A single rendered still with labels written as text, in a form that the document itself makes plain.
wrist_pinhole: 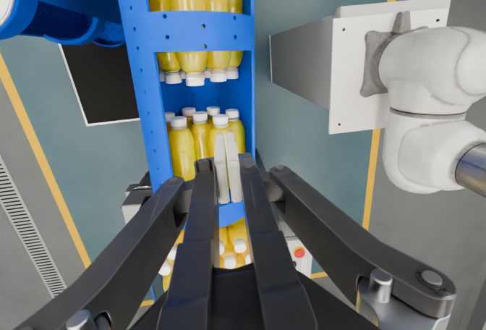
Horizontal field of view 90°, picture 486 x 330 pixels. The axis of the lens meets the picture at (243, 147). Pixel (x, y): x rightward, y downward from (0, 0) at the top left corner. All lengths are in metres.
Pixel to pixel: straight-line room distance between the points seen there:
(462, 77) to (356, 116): 0.31
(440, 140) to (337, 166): 1.53
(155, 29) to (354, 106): 0.60
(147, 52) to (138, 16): 0.06
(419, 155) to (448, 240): 2.68
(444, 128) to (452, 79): 0.11
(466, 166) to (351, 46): 0.40
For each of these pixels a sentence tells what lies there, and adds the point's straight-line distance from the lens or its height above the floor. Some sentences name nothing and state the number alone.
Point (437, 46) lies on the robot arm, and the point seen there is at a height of 1.22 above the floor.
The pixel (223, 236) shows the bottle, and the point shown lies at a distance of 0.87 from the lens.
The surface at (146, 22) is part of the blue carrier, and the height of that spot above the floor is 1.22.
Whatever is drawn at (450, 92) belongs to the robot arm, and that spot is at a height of 1.27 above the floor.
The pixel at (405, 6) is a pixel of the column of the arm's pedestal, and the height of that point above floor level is 1.00.
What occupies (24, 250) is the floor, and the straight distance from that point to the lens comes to 2.77.
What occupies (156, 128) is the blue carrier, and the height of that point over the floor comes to 1.21.
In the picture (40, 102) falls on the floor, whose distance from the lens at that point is 2.08.
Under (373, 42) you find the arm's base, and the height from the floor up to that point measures 1.03.
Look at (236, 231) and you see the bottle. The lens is 0.87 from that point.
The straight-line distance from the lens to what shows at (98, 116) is 1.77.
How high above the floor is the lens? 1.71
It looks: 68 degrees down
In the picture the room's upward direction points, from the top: 164 degrees clockwise
